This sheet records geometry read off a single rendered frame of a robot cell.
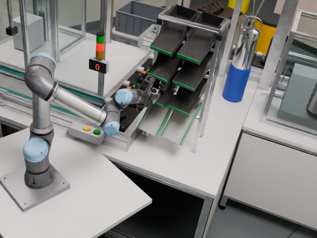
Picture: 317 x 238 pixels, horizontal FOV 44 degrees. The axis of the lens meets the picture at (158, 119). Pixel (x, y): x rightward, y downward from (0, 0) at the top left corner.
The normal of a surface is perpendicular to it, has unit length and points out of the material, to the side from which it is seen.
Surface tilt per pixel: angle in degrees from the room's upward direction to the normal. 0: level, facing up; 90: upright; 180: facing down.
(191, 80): 25
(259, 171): 90
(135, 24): 90
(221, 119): 0
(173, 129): 45
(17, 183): 3
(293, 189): 90
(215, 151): 0
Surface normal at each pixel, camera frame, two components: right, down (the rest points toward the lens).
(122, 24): -0.36, 0.51
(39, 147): 0.09, -0.70
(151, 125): -0.29, -0.25
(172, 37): -0.11, -0.54
